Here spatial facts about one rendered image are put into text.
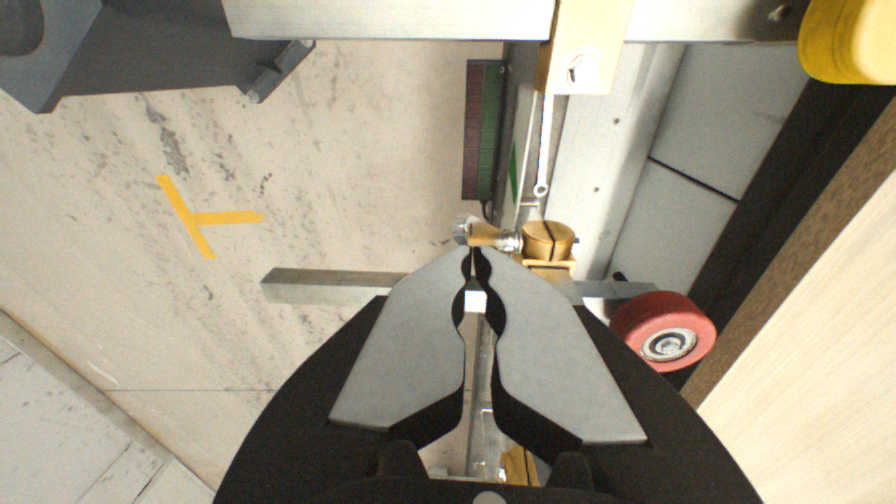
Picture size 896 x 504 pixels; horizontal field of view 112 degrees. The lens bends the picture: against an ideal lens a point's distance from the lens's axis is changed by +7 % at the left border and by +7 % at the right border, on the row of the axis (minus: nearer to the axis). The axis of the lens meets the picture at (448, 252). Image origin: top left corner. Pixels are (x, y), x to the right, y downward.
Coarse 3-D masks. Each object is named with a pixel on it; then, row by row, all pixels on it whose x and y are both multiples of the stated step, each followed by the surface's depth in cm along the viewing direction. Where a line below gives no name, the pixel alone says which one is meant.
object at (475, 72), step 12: (468, 72) 35; (480, 72) 34; (468, 84) 35; (480, 84) 35; (468, 96) 36; (480, 96) 36; (468, 108) 36; (480, 108) 36; (468, 120) 37; (480, 120) 37; (468, 132) 38; (468, 144) 39; (468, 156) 40; (468, 168) 40; (468, 180) 41; (468, 192) 42
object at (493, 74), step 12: (492, 72) 34; (492, 84) 35; (492, 96) 36; (492, 108) 36; (492, 120) 37; (492, 132) 38; (492, 144) 39; (480, 156) 39; (492, 156) 39; (480, 168) 40; (480, 180) 41; (480, 192) 42
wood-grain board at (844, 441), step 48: (864, 144) 21; (864, 192) 20; (816, 240) 23; (864, 240) 22; (768, 288) 26; (816, 288) 24; (864, 288) 24; (720, 336) 31; (768, 336) 27; (816, 336) 27; (864, 336) 26; (720, 384) 31; (768, 384) 30; (816, 384) 30; (864, 384) 30; (720, 432) 35; (768, 432) 35; (816, 432) 34; (864, 432) 34; (768, 480) 41; (816, 480) 40; (864, 480) 39
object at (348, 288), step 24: (264, 288) 33; (288, 288) 33; (312, 288) 32; (336, 288) 32; (360, 288) 32; (384, 288) 32; (480, 288) 32; (600, 288) 32; (624, 288) 32; (648, 288) 32; (600, 312) 32
